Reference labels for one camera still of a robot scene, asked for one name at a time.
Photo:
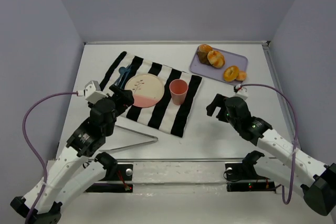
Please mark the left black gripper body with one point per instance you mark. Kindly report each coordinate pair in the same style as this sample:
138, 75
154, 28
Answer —
123, 97

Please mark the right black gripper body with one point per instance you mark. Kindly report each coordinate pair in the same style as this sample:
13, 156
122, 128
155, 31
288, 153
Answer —
219, 106

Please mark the orange bagel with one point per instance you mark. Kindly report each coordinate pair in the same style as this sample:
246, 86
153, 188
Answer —
231, 73

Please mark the metal tongs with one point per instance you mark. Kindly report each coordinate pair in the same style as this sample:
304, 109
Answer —
124, 138

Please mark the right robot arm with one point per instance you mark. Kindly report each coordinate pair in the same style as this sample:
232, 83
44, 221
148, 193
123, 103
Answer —
315, 180

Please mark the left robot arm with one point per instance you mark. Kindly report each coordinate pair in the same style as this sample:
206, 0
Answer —
78, 165

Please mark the blue knife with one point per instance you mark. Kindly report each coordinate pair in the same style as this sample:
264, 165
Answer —
126, 78

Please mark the cream and pink plate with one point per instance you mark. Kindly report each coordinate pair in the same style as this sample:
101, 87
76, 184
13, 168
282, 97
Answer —
147, 90

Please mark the blue spoon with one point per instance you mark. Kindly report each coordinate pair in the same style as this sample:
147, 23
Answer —
122, 71

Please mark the blue fork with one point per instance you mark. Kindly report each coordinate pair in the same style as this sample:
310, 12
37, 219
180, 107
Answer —
128, 68

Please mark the small round bun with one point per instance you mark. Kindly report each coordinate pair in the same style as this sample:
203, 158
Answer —
241, 76

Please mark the pink cup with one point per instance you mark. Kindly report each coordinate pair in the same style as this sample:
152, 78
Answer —
178, 90

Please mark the glazed round bun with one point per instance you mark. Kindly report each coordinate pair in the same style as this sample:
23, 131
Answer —
216, 59

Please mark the lavender tray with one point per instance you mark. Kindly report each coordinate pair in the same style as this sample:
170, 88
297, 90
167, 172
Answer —
231, 59

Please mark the dark brown pastry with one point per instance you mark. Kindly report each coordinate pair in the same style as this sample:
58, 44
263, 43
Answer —
202, 56

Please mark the top glazed bun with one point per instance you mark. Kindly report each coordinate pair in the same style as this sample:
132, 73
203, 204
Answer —
205, 48

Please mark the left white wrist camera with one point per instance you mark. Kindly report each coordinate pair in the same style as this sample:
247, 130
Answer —
93, 93

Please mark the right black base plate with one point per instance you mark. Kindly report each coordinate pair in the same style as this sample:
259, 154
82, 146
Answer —
243, 178

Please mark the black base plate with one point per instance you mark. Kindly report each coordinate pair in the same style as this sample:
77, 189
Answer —
243, 178
119, 182

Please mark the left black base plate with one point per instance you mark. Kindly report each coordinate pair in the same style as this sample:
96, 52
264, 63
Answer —
119, 182

